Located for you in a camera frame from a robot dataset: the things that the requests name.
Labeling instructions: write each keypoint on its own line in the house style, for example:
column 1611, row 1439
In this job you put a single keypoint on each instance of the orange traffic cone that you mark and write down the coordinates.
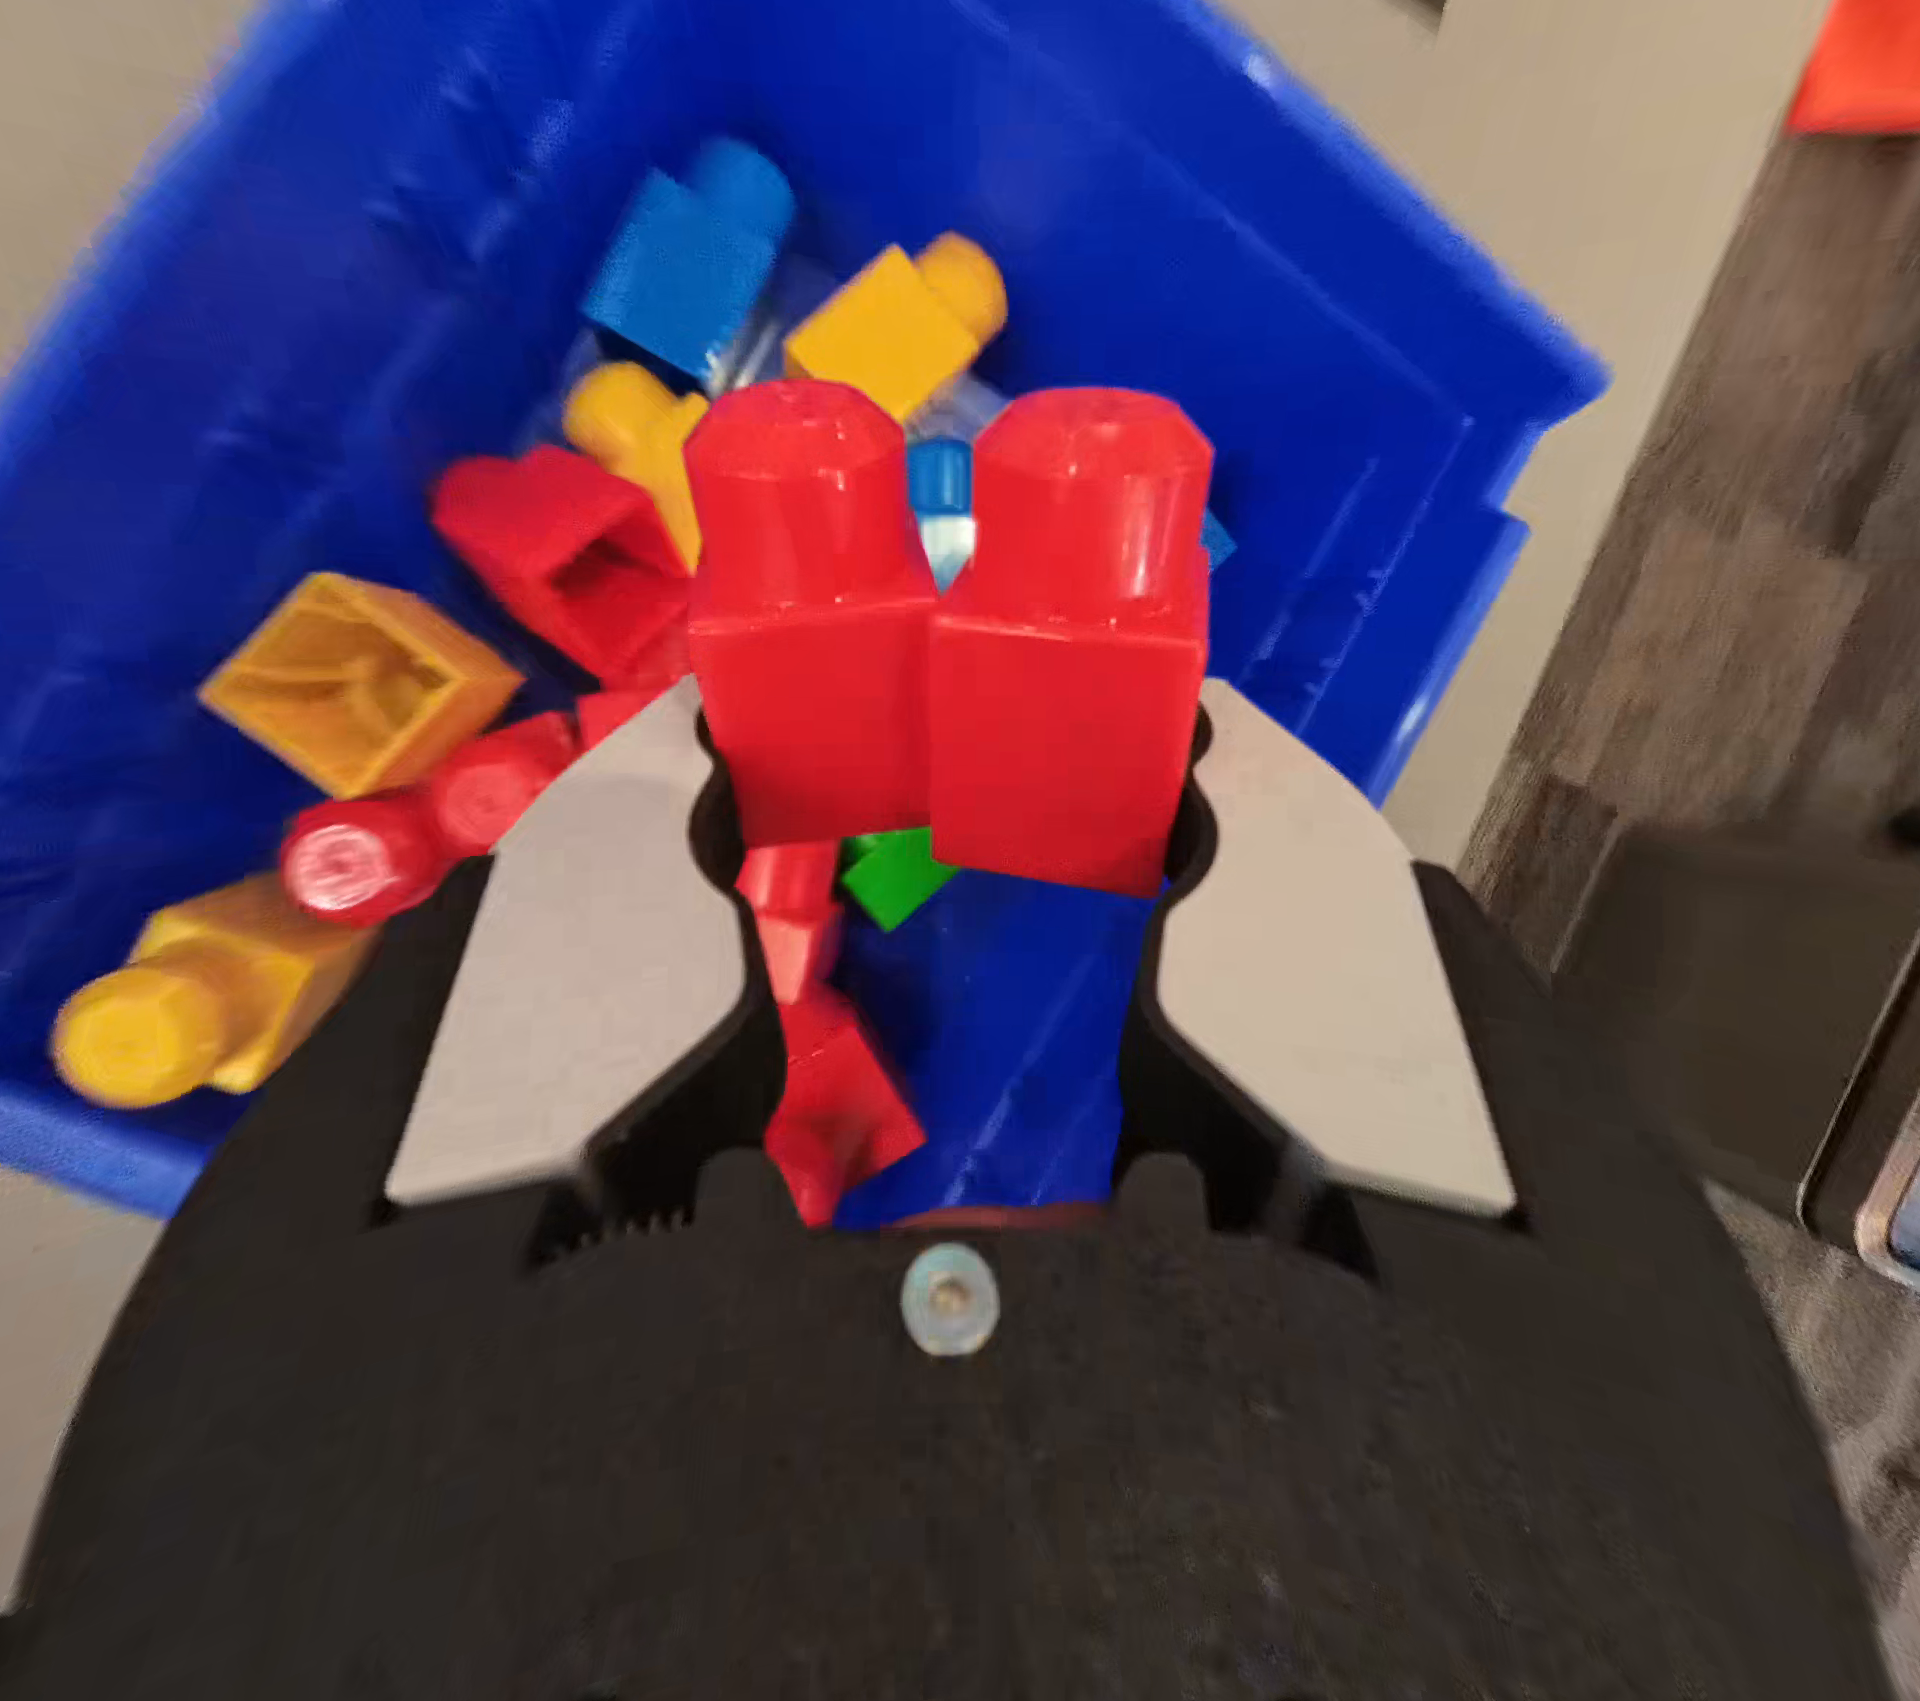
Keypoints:
column 1876, row 37

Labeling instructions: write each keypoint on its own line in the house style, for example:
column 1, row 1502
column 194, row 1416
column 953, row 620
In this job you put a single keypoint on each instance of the person's right hand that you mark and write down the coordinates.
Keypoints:
column 1006, row 1223

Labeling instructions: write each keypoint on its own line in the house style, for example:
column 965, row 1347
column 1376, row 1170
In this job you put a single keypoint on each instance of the blue plastic storage bin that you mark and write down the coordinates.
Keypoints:
column 1051, row 156

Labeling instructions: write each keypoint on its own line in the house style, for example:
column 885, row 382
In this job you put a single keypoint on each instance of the blue single-stud toy block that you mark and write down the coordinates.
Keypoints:
column 677, row 276
column 938, row 477

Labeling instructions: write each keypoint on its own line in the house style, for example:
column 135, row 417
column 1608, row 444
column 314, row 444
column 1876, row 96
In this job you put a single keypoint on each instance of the grey desk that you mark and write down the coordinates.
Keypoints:
column 1578, row 156

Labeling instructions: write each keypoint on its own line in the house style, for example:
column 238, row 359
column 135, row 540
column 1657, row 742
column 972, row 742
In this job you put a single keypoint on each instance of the black metal case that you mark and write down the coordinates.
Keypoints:
column 1725, row 982

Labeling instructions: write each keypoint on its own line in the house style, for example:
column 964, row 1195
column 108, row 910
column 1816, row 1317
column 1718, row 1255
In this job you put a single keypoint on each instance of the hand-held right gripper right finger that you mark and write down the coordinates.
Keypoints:
column 1321, row 995

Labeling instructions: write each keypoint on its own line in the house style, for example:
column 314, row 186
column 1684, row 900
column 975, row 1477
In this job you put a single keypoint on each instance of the green toy block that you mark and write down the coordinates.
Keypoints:
column 893, row 877

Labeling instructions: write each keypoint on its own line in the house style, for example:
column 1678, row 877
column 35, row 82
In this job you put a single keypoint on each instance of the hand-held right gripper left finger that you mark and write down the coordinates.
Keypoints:
column 585, row 982

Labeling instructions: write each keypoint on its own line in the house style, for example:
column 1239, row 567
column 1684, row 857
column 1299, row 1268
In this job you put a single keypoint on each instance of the yellow single-stud toy block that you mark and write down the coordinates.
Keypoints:
column 630, row 424
column 269, row 682
column 150, row 1027
column 886, row 336

